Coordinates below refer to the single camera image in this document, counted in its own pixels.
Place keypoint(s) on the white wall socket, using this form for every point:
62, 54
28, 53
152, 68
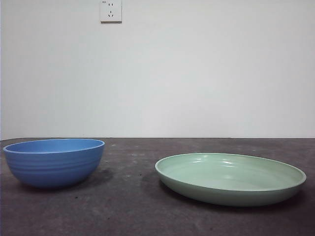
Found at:
110, 17

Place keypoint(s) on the blue ribbed bowl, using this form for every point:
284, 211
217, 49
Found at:
54, 169

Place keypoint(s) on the green round plate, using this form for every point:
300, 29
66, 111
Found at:
221, 177

